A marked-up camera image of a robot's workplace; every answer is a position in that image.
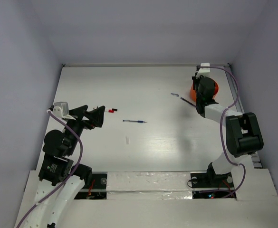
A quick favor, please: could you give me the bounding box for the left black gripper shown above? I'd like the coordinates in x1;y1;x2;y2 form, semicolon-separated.
65;104;105;154

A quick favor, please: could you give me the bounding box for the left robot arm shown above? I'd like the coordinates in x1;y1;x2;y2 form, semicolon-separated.
16;102;105;228

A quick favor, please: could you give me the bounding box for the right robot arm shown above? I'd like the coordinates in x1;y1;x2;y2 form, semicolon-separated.
192;75;264;186

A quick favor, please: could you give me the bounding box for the orange round compartment container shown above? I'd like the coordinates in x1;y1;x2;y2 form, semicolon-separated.
189;82;219;102

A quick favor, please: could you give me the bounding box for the purple pen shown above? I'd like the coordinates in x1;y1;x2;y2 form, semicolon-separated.
180;97;196;107

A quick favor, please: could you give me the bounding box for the clear pen cap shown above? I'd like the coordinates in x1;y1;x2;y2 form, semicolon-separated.
125;136;130;145

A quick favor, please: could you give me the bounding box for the blue ballpoint pen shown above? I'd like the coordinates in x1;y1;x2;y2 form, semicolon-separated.
123;120;147;124

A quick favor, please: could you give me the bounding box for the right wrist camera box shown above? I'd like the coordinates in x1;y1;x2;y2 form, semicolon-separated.
195;63;211;78

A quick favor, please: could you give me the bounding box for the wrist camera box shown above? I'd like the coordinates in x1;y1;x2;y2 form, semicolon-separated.
195;63;211;78
48;102;71;118

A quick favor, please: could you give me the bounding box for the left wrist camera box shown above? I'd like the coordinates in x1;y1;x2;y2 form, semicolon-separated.
48;102;71;118

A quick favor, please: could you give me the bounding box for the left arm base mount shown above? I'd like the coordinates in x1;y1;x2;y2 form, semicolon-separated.
75;172;107;200

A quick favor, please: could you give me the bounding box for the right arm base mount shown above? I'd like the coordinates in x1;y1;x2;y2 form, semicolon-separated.
187;172;236;199

